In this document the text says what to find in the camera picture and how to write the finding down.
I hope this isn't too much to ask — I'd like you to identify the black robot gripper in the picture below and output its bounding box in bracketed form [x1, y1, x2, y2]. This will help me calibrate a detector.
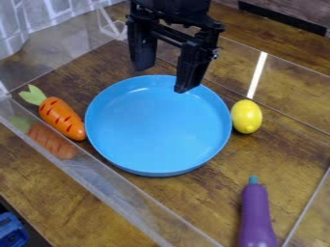
[126, 0, 225, 94]

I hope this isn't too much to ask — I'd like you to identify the orange toy carrot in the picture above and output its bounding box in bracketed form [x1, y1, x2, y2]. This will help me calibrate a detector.
[18, 85, 86, 141]

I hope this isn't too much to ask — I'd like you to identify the blue round plate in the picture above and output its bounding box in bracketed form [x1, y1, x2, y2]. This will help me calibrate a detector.
[85, 75, 232, 177]

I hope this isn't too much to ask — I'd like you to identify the yellow toy lemon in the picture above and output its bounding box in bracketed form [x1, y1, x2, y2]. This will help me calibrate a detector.
[231, 99, 263, 134]

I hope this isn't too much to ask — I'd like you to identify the dark wooden ledge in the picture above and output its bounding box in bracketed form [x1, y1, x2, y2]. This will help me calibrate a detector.
[237, 0, 327, 37]

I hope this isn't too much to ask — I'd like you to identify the white sheer curtain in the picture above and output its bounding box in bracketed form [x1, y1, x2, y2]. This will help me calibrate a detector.
[0, 0, 124, 60]

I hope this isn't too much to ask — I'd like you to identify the purple toy eggplant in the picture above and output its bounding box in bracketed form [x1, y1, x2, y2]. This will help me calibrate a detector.
[237, 176, 277, 247]

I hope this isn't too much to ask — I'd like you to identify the blue plastic object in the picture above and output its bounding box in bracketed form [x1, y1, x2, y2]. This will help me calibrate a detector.
[0, 212, 29, 247]

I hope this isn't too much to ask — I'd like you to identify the clear acrylic enclosure wall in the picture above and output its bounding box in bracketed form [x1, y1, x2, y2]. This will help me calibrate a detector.
[0, 0, 330, 247]

